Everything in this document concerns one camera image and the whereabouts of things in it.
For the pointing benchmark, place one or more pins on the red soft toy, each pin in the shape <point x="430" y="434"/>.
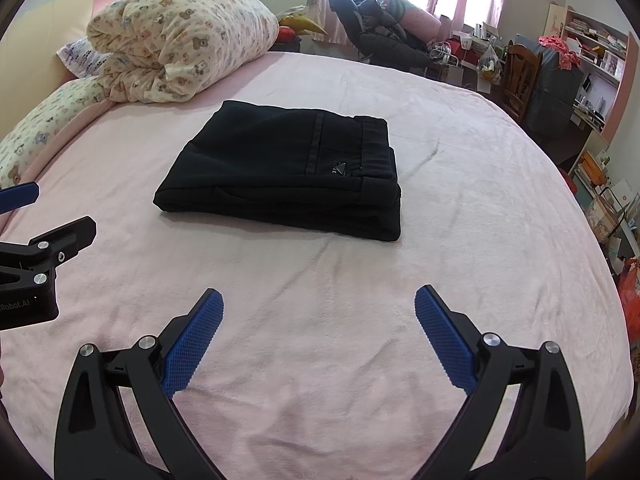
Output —
<point x="287" y="35"/>

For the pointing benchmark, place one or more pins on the pink green cushion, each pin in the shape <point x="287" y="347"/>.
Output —
<point x="420" y="22"/>

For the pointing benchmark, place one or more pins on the wooden chair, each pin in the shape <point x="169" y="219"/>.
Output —
<point x="525" y="75"/>

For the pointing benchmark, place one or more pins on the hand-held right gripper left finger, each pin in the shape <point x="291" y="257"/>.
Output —
<point x="192" y="350"/>

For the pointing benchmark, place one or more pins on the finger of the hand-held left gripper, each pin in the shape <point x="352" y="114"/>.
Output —
<point x="20" y="197"/>
<point x="65" y="237"/>

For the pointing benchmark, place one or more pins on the black pants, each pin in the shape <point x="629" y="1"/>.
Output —
<point x="260" y="170"/>

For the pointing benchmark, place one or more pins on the bear print pillow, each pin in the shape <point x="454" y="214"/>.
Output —
<point x="50" y="115"/>

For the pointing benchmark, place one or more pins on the bear print rolled quilt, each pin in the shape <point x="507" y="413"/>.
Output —
<point x="190" y="30"/>

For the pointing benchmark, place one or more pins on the yellow plush toy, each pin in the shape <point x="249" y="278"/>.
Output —
<point x="305" y="22"/>

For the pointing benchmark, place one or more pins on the yellow pink headboard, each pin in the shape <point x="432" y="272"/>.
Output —
<point x="45" y="35"/>

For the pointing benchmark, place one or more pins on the orange box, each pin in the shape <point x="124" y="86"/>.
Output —
<point x="592" y="166"/>

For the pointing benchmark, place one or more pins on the red box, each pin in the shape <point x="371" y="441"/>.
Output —
<point x="457" y="49"/>

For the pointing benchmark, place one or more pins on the clear plastic bag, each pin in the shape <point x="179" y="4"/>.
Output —
<point x="492" y="62"/>

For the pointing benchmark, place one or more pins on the red cloth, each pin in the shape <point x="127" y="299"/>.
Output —
<point x="562" y="50"/>

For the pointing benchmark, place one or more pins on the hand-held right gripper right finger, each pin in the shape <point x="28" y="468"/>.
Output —
<point x="447" y="350"/>

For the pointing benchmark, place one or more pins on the grey furniture cover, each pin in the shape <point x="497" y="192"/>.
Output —
<point x="555" y="95"/>

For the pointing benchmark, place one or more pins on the purple print pillow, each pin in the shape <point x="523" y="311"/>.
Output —
<point x="82" y="57"/>

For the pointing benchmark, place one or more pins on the white box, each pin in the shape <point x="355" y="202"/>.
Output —
<point x="612" y="200"/>

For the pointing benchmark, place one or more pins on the orange plastic bag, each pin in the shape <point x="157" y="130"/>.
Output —
<point x="631" y="285"/>

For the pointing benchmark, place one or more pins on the white paper bag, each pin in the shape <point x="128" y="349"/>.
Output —
<point x="460" y="75"/>

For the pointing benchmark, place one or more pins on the pink bookshelf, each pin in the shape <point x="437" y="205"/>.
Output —
<point x="620" y="105"/>

